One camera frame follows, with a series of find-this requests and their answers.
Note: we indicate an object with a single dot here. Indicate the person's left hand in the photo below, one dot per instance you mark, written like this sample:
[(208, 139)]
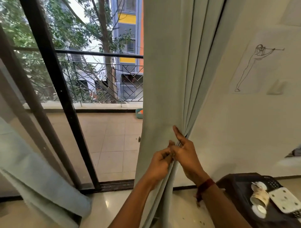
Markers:
[(160, 164)]

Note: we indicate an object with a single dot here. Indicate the person's right hand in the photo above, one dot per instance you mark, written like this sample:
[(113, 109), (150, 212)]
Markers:
[(188, 157)]

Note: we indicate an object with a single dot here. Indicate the dark plastic tray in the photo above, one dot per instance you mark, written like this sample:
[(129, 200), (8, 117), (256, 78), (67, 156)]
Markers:
[(242, 199)]

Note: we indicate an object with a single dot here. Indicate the white cup colourful print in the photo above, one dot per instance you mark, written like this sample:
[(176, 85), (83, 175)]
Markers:
[(259, 185)]

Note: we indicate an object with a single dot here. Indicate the cream cup red flowers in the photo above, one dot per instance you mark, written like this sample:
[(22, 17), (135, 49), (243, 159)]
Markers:
[(259, 198)]

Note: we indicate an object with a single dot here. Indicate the light teal curtain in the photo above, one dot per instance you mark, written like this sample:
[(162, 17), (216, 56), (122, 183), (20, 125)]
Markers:
[(164, 70), (35, 176)]

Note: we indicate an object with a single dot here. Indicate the white square device with feet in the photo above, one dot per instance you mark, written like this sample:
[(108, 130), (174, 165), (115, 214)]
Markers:
[(284, 199)]

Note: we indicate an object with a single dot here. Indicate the person's left forearm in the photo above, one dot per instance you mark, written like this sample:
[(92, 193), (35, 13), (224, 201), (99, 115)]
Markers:
[(131, 209)]

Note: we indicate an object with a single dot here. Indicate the red wrist band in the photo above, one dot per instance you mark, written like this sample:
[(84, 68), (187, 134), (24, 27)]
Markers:
[(205, 185)]

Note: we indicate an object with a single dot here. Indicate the teal basket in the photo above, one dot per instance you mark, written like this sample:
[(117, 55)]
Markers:
[(138, 115)]

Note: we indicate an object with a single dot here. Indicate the paper sheet with figure drawing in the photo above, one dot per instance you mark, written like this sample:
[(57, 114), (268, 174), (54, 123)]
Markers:
[(270, 70)]

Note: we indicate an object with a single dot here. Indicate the black balcony railing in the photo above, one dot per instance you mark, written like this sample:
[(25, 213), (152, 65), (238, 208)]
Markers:
[(94, 53)]

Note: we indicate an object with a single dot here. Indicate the orange and grey building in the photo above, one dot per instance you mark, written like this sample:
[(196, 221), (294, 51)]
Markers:
[(128, 30)]

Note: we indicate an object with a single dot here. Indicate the grey mesh window screen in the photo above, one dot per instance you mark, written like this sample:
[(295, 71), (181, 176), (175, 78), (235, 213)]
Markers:
[(23, 94)]

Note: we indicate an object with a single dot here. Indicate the green tree outside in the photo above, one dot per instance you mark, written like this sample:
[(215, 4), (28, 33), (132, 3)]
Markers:
[(47, 23)]

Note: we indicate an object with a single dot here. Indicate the white wall switch plate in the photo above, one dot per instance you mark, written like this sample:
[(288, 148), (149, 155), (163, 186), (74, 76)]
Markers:
[(277, 87)]

